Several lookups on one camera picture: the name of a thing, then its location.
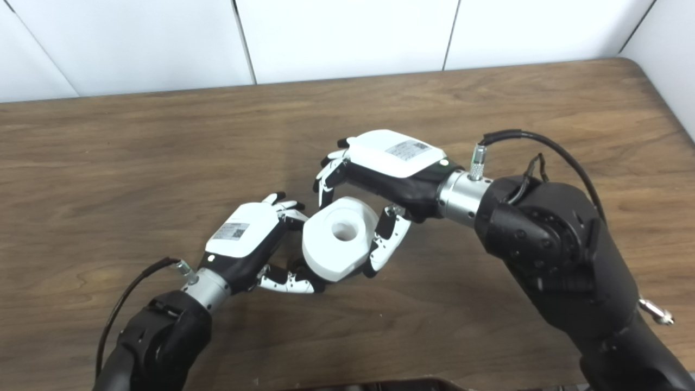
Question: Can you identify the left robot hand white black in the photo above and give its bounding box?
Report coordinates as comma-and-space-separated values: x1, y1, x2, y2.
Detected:
198, 191, 327, 295

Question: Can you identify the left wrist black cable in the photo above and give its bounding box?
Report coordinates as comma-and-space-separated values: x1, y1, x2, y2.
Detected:
94, 256, 200, 382

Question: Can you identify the black robot torso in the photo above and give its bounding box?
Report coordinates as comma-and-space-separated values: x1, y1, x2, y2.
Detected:
281, 377, 588, 391

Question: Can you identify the round white plastic piece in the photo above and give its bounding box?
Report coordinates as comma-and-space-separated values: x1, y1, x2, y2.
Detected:
301, 196, 380, 283

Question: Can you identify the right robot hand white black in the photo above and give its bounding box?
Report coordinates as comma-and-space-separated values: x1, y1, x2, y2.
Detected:
312, 129, 463, 279

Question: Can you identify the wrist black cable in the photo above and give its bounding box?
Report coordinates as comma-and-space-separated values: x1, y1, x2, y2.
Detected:
469, 129, 607, 224
94, 256, 200, 382

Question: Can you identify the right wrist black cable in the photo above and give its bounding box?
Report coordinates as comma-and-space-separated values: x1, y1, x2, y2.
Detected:
469, 129, 607, 224

